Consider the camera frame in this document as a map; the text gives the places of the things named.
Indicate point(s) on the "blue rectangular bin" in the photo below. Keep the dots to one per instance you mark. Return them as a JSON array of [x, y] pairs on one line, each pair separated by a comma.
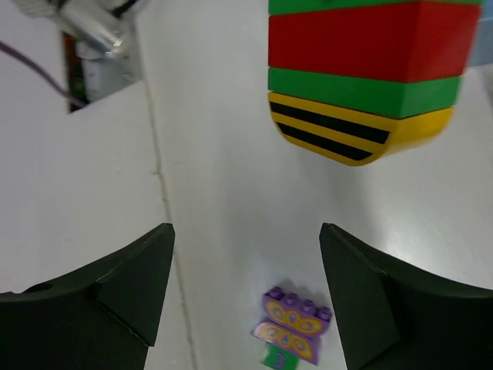
[[481, 53]]

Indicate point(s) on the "green number lego brick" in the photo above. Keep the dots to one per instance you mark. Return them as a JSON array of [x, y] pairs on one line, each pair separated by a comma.
[[278, 359]]

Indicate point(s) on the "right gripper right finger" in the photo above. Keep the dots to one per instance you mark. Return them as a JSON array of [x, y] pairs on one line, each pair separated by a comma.
[[393, 315]]

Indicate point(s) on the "striped red green lego stack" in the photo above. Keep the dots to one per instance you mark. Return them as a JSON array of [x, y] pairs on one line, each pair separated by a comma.
[[358, 80]]

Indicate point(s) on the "purple butterfly lego brick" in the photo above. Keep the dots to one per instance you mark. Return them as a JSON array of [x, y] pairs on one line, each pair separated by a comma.
[[293, 324]]

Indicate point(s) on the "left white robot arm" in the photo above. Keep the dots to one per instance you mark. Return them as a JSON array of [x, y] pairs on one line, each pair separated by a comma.
[[101, 25]]

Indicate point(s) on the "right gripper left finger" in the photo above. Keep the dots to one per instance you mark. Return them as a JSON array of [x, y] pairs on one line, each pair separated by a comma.
[[104, 315]]

